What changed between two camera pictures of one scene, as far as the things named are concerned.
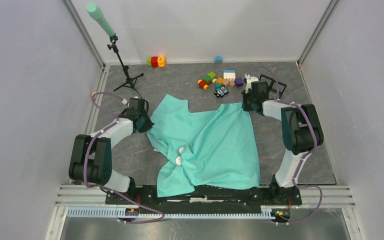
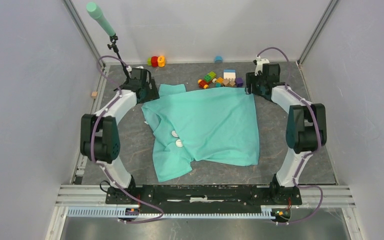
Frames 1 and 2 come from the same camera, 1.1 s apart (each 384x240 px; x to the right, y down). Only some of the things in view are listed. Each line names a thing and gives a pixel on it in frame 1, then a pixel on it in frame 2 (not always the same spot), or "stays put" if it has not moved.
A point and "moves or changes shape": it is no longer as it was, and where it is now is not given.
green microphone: [94, 10] stays put
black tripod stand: [130, 82] stays put
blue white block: [229, 73] stays put
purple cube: [239, 82] stays put
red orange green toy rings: [155, 61] stays put
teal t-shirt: [216, 149] moves or changes shape
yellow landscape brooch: [178, 160] to [178, 143]
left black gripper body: [144, 112] to [147, 95]
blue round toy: [218, 59] stays put
